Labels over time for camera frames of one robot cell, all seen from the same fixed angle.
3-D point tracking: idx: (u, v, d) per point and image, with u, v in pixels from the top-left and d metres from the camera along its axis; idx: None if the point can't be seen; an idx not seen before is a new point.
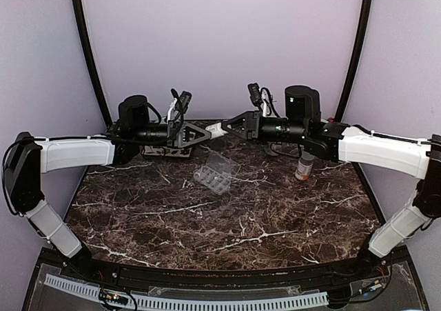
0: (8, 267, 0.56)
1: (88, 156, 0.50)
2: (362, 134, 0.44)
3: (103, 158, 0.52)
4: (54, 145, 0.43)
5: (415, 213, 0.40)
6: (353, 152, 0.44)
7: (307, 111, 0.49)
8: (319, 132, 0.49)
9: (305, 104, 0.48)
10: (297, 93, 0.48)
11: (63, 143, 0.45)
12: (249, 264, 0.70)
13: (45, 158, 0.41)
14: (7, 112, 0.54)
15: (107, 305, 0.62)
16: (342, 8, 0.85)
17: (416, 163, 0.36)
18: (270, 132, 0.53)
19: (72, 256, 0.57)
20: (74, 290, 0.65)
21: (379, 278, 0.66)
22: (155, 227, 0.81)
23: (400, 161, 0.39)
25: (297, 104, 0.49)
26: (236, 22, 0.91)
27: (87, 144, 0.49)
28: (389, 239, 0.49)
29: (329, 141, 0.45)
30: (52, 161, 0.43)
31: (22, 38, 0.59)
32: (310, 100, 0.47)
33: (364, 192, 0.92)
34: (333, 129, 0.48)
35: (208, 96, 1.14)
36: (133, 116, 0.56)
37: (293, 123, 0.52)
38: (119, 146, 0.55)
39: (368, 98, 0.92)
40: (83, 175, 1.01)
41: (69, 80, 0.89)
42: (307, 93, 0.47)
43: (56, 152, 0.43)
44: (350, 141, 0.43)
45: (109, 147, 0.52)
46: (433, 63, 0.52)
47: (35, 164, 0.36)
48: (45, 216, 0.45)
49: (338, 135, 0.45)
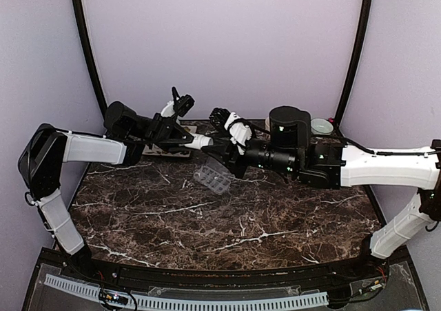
0: (7, 265, 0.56)
1: (104, 152, 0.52)
2: (364, 154, 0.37)
3: (114, 156, 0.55)
4: (78, 137, 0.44)
5: (421, 219, 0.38)
6: (357, 175, 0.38)
7: (301, 140, 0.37)
8: (313, 158, 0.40)
9: (299, 132, 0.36)
10: (286, 119, 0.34)
11: (84, 137, 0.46)
12: (249, 264, 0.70)
13: (69, 148, 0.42)
14: (8, 112, 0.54)
15: (107, 305, 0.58)
16: (341, 8, 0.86)
17: (426, 176, 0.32)
18: (252, 156, 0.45)
19: (74, 254, 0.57)
20: (74, 289, 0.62)
21: (379, 278, 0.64)
22: (155, 227, 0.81)
23: (406, 176, 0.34)
25: (288, 132, 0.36)
26: (236, 21, 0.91)
27: (104, 141, 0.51)
28: (391, 241, 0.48)
29: (330, 169, 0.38)
30: (74, 152, 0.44)
31: (23, 38, 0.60)
32: (306, 127, 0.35)
33: (364, 192, 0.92)
34: (330, 154, 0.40)
35: (208, 96, 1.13)
36: (122, 126, 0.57)
37: (279, 150, 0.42)
38: (130, 149, 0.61)
39: (367, 98, 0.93)
40: (83, 176, 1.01)
41: (70, 81, 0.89)
42: (300, 118, 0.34)
43: (78, 145, 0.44)
44: (355, 168, 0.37)
45: (120, 146, 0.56)
46: (433, 61, 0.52)
47: (57, 152, 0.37)
48: (58, 207, 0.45)
49: (340, 161, 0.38)
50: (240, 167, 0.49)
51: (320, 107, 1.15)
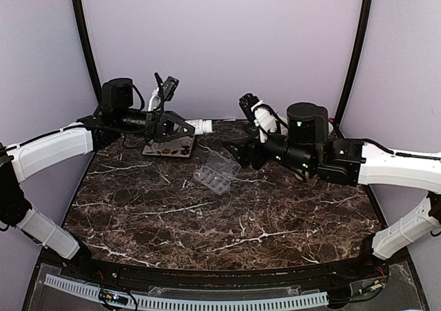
0: (8, 265, 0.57)
1: (67, 149, 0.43)
2: (384, 154, 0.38)
3: (81, 147, 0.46)
4: (27, 149, 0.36)
5: (429, 223, 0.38)
6: (373, 174, 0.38)
7: (318, 136, 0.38)
8: (333, 154, 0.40)
9: (316, 127, 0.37)
10: (304, 115, 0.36)
11: (36, 145, 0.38)
12: (249, 264, 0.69)
13: (21, 167, 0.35)
14: (9, 112, 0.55)
15: (107, 305, 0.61)
16: (340, 8, 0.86)
17: (438, 180, 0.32)
18: (269, 149, 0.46)
19: (72, 258, 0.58)
20: (74, 290, 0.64)
21: (379, 277, 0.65)
22: (155, 227, 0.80)
23: (418, 180, 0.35)
25: (306, 128, 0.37)
26: (236, 21, 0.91)
27: (62, 138, 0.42)
28: (396, 243, 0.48)
29: (349, 165, 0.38)
30: (30, 167, 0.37)
31: (23, 38, 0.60)
32: (322, 122, 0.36)
33: (364, 192, 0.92)
34: (348, 149, 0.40)
35: (208, 96, 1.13)
36: (117, 97, 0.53)
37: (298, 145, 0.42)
38: (98, 131, 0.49)
39: (367, 98, 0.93)
40: (83, 176, 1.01)
41: (70, 81, 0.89)
42: (316, 113, 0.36)
43: (32, 157, 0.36)
44: (373, 166, 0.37)
45: (85, 134, 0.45)
46: (432, 60, 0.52)
47: (9, 176, 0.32)
48: (35, 225, 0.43)
49: (360, 158, 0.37)
50: (257, 158, 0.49)
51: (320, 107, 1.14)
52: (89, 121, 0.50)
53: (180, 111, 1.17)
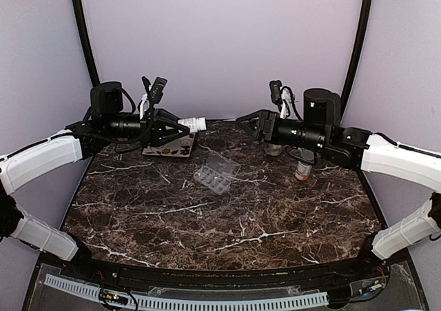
0: (8, 266, 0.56)
1: (58, 158, 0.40)
2: (388, 145, 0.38)
3: (72, 156, 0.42)
4: (14, 161, 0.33)
5: (428, 224, 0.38)
6: (376, 162, 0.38)
7: (329, 117, 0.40)
8: (340, 138, 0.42)
9: (327, 109, 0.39)
10: (318, 97, 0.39)
11: (23, 156, 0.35)
12: (249, 264, 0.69)
13: (7, 181, 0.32)
14: (11, 112, 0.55)
15: (107, 305, 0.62)
16: (341, 8, 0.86)
17: (437, 178, 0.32)
18: (286, 132, 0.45)
19: (71, 258, 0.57)
20: (74, 290, 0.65)
21: (379, 278, 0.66)
22: (155, 227, 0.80)
23: (419, 174, 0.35)
25: (316, 109, 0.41)
26: (236, 22, 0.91)
27: (51, 148, 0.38)
28: (396, 243, 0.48)
29: (353, 149, 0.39)
30: (17, 179, 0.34)
31: (24, 38, 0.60)
32: (333, 105, 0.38)
33: (364, 192, 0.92)
34: (355, 136, 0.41)
35: (208, 96, 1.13)
36: (106, 102, 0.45)
37: (309, 127, 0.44)
38: (87, 139, 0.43)
39: (367, 98, 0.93)
40: (83, 176, 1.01)
41: (70, 81, 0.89)
42: (330, 97, 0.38)
43: (19, 169, 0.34)
44: (375, 154, 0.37)
45: (74, 143, 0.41)
46: (433, 61, 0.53)
47: None
48: (29, 232, 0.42)
49: (364, 144, 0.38)
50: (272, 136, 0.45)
51: None
52: (78, 127, 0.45)
53: (180, 111, 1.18)
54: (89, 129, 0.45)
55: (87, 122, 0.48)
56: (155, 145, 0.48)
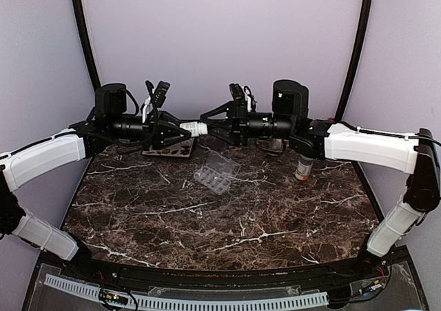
0: (9, 265, 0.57)
1: (61, 157, 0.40)
2: (349, 132, 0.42)
3: (75, 155, 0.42)
4: (18, 158, 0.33)
5: (406, 209, 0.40)
6: (340, 147, 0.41)
7: (295, 108, 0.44)
8: (304, 129, 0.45)
9: (294, 102, 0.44)
10: (286, 89, 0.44)
11: (27, 153, 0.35)
12: (249, 264, 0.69)
13: (12, 177, 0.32)
14: (12, 112, 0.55)
15: (107, 305, 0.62)
16: (342, 8, 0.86)
17: (404, 158, 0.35)
18: (258, 126, 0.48)
19: (72, 258, 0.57)
20: (74, 290, 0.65)
21: (379, 278, 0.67)
22: (155, 227, 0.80)
23: (386, 158, 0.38)
25: (285, 100, 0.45)
26: (236, 21, 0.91)
27: (54, 147, 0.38)
28: (386, 238, 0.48)
29: (315, 138, 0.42)
30: (22, 176, 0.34)
31: (25, 38, 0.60)
32: (300, 96, 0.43)
33: (364, 192, 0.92)
34: (320, 127, 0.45)
35: (208, 96, 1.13)
36: (111, 102, 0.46)
37: (279, 118, 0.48)
38: (89, 138, 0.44)
39: (367, 98, 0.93)
40: (83, 175, 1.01)
41: (70, 81, 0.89)
42: (296, 89, 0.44)
43: (25, 166, 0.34)
44: (337, 139, 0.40)
45: (76, 141, 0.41)
46: (432, 60, 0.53)
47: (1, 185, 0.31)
48: (30, 230, 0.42)
49: (324, 133, 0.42)
50: (242, 128, 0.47)
51: (320, 108, 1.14)
52: (82, 127, 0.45)
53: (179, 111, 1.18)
54: (92, 129, 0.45)
55: (91, 122, 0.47)
56: (156, 149, 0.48)
